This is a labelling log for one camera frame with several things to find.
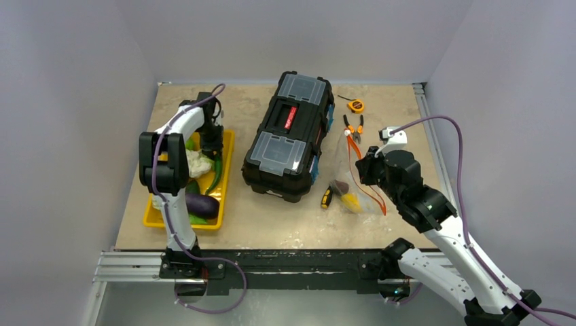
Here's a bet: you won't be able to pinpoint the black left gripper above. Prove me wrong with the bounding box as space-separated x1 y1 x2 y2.
196 123 223 160

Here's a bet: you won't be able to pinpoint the clear zip top bag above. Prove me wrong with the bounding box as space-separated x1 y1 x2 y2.
329 130 387 216

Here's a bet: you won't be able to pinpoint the long green chili pepper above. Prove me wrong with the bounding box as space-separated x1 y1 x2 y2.
204 155 223 195

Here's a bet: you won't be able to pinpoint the dark red brown food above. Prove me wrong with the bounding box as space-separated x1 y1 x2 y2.
331 180 350 195

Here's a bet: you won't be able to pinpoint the yellow corn cob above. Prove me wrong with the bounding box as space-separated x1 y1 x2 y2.
340 194 363 214

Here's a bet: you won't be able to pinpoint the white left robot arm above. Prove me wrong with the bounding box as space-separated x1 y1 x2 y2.
139 91 223 278

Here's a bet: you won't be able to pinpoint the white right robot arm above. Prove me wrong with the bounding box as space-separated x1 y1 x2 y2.
355 146 542 325

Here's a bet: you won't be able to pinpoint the small green cabbage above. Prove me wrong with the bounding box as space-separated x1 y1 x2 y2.
185 137 195 151

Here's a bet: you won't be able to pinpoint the white cauliflower with leaves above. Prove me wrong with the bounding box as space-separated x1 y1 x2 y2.
185 149 214 179

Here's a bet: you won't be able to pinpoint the yellow plastic tray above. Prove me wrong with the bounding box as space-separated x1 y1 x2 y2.
142 129 235 231

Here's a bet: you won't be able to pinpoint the dark green avocado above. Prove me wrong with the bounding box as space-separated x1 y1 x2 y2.
185 179 202 195

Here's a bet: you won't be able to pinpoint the yellow tape measure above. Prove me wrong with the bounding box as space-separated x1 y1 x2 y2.
338 95 365 114

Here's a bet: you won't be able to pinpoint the purple eggplant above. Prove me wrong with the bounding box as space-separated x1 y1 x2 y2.
185 193 220 219

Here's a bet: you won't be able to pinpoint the black plastic toolbox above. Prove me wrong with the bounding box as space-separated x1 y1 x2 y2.
241 71 335 203

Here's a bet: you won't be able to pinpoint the pale green cabbage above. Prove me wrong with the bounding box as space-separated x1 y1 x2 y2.
150 196 162 211

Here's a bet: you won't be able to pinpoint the orange handled pliers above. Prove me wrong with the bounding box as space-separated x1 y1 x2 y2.
343 114 364 144

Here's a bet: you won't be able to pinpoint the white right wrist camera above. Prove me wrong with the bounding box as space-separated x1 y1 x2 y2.
376 126 408 156

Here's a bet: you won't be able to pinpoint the screwdriver with yellow handle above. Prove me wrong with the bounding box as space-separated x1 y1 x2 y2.
321 185 334 209

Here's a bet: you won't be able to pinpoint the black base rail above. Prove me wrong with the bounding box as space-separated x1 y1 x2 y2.
158 249 418 299

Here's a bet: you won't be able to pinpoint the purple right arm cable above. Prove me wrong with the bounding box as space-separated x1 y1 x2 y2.
390 115 576 326

